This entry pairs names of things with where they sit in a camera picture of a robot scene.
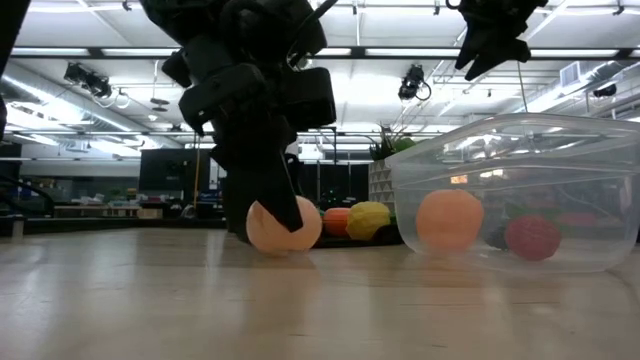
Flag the black ceiling beam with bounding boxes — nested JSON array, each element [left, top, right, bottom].
[[9, 46, 640, 61]]

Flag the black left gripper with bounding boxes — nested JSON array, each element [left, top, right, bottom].
[[162, 29, 337, 245]]

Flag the pink toy peach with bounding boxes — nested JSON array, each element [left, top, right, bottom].
[[245, 195, 324, 256]]

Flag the black screen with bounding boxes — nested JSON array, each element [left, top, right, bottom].
[[138, 148, 212, 206]]

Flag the yellow toy fruit green leaves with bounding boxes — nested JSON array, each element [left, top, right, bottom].
[[346, 201, 393, 242]]

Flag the clear plastic tupperware container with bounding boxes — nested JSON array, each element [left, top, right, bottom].
[[384, 112, 640, 275]]

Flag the succulent in white patterned pot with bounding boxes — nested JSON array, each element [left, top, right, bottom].
[[368, 123, 419, 214]]

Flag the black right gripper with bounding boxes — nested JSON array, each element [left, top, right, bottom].
[[454, 0, 549, 81]]

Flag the orange toy carrot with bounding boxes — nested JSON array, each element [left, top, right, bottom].
[[322, 207, 353, 239]]

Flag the toy orange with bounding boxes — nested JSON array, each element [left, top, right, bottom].
[[415, 188, 485, 254]]

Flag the black camera with cable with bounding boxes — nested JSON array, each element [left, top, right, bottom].
[[398, 63, 432, 103]]

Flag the yellow pole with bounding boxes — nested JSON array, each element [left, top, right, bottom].
[[193, 133, 202, 207]]

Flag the red toy strawberry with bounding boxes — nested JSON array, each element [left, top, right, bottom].
[[504, 214, 563, 262]]

